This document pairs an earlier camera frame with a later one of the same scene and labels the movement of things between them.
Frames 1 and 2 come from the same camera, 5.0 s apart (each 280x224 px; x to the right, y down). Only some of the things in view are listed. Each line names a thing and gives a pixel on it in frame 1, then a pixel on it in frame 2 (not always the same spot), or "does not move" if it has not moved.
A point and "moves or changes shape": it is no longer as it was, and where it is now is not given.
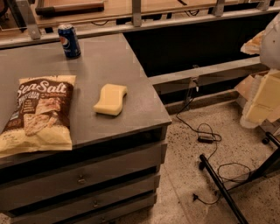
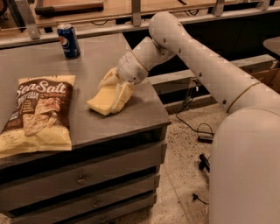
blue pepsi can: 69,39 does not move
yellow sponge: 111,100 moves or changes shape
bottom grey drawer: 112,216 does not move
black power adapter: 206,138 does not move
